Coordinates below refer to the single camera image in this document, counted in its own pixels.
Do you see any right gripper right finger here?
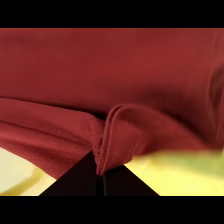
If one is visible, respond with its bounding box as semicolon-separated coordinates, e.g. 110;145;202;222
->
101;164;160;197

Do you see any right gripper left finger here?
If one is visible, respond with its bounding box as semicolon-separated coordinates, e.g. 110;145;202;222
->
39;150;102;197

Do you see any red T-shirt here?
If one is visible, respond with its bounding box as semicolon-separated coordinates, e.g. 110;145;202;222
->
0;27;224;180

